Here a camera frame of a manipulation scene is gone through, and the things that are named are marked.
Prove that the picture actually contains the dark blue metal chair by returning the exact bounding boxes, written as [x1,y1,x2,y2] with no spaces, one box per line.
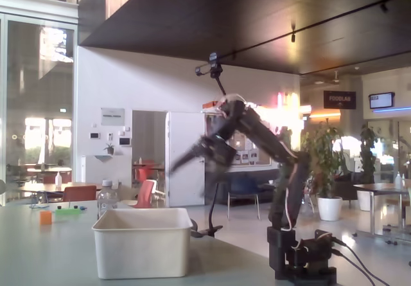
[227,173,261,221]

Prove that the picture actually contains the black gooseneck clamp mount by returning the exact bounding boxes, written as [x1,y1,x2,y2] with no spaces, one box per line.
[191,73,229,239]

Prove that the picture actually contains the bushy green indoor plant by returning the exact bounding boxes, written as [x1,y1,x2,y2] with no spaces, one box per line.
[301,118,349,200]

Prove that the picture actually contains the black power cable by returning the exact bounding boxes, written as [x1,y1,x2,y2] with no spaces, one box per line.
[332,237,392,286]

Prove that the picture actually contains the small white plant pot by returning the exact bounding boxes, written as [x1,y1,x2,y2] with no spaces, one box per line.
[356,191,373,212]

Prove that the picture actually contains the dark red chair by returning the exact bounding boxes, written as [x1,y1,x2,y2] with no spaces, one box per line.
[62,185,97,202]

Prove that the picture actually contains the green flat block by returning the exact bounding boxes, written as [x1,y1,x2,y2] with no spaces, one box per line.
[54,208,82,217]

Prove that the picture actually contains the white cabinet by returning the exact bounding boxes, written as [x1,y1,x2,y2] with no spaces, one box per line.
[82,155,132,191]

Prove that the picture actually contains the climbing green plant column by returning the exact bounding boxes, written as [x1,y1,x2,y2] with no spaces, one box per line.
[275,127,297,158]

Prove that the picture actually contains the black webcam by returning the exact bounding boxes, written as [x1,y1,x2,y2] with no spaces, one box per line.
[195,53,224,78]

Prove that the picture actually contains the large white plant pot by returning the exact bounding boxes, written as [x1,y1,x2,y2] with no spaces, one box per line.
[317,197,344,222]

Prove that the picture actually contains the cork bulletin board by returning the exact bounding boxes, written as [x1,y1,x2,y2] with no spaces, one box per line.
[204,114,272,168]

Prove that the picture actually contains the white wall poster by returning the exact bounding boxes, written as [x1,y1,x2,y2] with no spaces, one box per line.
[101,107,125,126]

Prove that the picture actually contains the white plastic bin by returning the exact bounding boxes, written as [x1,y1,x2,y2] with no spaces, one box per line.
[92,208,194,280]

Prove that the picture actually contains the coral plastic chair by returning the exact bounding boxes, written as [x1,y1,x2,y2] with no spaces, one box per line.
[132,179,157,209]

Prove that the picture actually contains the wooden table metal legs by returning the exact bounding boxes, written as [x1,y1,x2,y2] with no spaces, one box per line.
[353,183,411,246]

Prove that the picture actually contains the slim tall green plant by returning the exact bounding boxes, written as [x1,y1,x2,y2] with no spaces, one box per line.
[358,125,383,184]

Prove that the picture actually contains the clear plastic water bottle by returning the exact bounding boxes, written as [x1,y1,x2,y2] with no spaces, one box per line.
[96,179,119,221]

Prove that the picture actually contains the black usb cable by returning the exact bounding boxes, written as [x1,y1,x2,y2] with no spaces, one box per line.
[332,249,376,286]

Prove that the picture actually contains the wall monitor screen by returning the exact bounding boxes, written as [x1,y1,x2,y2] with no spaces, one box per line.
[369,92,395,109]

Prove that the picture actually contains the white door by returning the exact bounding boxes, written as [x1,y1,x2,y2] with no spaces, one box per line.
[166,111,206,208]

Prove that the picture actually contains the black foodlab sign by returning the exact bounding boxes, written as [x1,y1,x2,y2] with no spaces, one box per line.
[323,91,356,110]

